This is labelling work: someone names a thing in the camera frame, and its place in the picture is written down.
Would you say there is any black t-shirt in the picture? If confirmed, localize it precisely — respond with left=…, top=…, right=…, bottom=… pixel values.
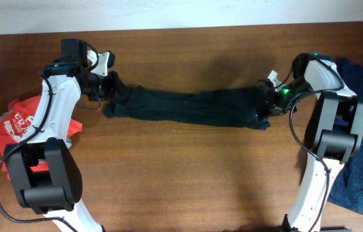
left=104, top=86, right=270, bottom=130

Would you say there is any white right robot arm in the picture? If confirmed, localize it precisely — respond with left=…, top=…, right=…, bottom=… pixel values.
left=264, top=53, right=363, bottom=231

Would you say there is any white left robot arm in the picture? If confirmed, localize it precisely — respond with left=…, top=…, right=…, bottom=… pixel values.
left=0, top=39, right=125, bottom=231

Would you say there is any red folded t-shirt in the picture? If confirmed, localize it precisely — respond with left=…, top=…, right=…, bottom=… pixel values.
left=0, top=95, right=83, bottom=180

